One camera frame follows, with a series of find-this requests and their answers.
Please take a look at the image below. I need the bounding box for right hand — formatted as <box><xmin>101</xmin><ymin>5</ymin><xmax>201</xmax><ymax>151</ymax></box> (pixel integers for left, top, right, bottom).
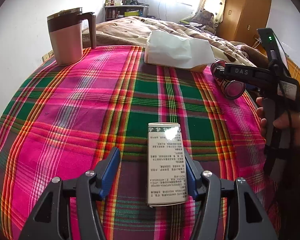
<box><xmin>256</xmin><ymin>97</ymin><xmax>300</xmax><ymax>146</ymax></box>

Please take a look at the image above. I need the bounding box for wooden wardrobe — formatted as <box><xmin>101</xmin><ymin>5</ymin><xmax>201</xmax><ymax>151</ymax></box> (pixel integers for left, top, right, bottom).
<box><xmin>216</xmin><ymin>0</ymin><xmax>271</xmax><ymax>46</ymax></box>

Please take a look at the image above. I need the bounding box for cluttered wall shelf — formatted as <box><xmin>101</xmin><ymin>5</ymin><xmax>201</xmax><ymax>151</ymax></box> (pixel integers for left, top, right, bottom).
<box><xmin>104</xmin><ymin>0</ymin><xmax>149</xmax><ymax>22</ymax></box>

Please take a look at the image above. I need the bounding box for red drink can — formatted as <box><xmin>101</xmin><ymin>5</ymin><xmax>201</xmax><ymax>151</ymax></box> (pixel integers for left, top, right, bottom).
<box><xmin>210</xmin><ymin>60</ymin><xmax>246</xmax><ymax>100</ymax></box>

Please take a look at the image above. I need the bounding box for green cream small box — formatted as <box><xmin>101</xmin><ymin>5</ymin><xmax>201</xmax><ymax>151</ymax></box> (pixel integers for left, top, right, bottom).
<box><xmin>147</xmin><ymin>122</ymin><xmax>188</xmax><ymax>207</ymax></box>

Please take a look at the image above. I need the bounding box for brown patterned blanket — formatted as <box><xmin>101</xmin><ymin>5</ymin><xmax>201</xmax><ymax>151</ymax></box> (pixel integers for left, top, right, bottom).
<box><xmin>96</xmin><ymin>16</ymin><xmax>269</xmax><ymax>69</ymax></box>

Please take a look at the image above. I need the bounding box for pink brown travel mug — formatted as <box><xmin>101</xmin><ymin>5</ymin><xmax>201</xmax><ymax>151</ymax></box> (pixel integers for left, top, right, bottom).
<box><xmin>47</xmin><ymin>7</ymin><xmax>96</xmax><ymax>66</ymax></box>

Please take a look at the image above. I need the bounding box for white tissue pack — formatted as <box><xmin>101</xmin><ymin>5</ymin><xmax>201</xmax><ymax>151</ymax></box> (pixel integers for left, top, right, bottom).
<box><xmin>145</xmin><ymin>30</ymin><xmax>216</xmax><ymax>73</ymax></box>

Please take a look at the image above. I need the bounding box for brown teddy bear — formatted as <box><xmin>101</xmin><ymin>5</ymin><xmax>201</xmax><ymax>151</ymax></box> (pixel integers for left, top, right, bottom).
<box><xmin>191</xmin><ymin>10</ymin><xmax>216</xmax><ymax>34</ymax></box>

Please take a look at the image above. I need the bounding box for pink plaid bed cloth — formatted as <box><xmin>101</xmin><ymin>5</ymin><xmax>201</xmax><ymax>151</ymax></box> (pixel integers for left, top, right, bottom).
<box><xmin>0</xmin><ymin>46</ymin><xmax>281</xmax><ymax>239</ymax></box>

